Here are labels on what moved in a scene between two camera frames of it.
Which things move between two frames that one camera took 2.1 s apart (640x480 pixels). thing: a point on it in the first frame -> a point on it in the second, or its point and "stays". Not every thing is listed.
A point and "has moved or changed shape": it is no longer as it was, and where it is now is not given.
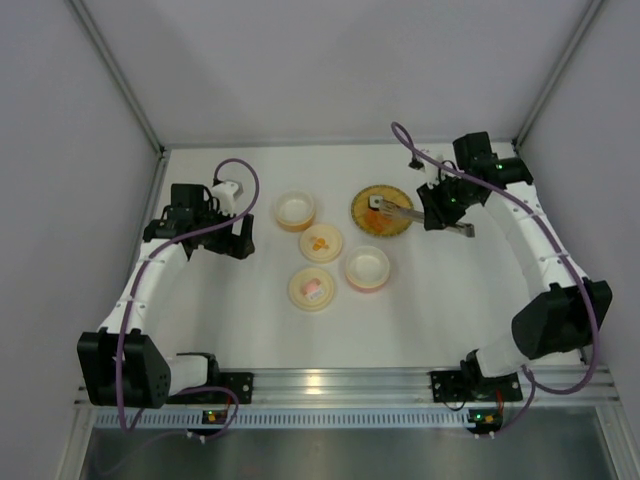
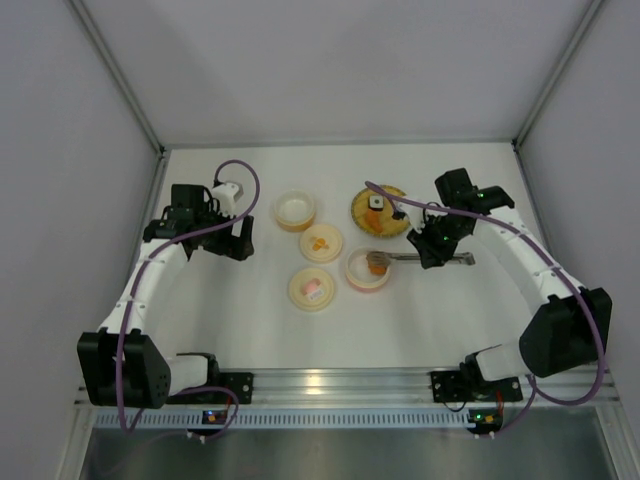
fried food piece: [376, 220] -> [377, 269]
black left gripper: [230, 235] stays
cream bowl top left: [295, 210] stays
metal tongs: [395, 211] has moved or changed shape
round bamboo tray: [373, 222] stays
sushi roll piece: [375, 201] stays
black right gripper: [439, 206] -> [433, 246]
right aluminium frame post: [555, 74] stays
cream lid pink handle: [311, 289] stays
